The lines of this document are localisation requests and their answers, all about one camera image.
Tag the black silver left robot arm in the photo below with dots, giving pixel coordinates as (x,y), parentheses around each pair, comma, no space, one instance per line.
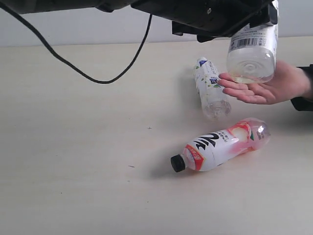
(37,6)

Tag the person's open hand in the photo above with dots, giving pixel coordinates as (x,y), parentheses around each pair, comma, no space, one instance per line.
(287,83)

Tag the clear bottle blue white label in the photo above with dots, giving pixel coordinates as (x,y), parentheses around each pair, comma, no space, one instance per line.
(214,102)

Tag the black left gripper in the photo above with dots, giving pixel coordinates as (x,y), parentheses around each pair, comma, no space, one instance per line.
(210,19)

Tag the square clear bottle white label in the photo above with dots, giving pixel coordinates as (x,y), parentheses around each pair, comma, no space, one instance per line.
(252,53)

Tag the pink peach drink bottle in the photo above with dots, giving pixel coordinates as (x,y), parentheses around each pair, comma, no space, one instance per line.
(208,151)

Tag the black sleeved forearm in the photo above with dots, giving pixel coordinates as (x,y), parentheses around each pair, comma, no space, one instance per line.
(305,102)

